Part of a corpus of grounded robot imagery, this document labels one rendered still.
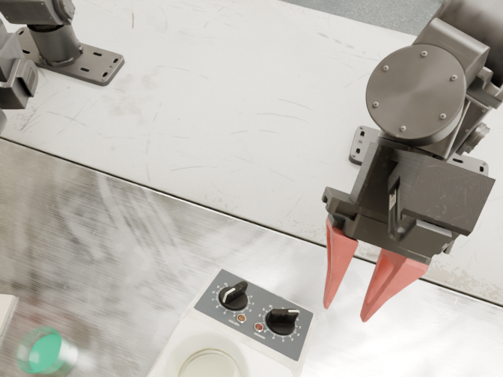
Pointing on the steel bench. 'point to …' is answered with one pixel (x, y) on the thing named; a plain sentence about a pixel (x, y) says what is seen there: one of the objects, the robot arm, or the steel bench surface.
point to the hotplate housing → (248, 336)
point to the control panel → (256, 315)
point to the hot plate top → (274, 367)
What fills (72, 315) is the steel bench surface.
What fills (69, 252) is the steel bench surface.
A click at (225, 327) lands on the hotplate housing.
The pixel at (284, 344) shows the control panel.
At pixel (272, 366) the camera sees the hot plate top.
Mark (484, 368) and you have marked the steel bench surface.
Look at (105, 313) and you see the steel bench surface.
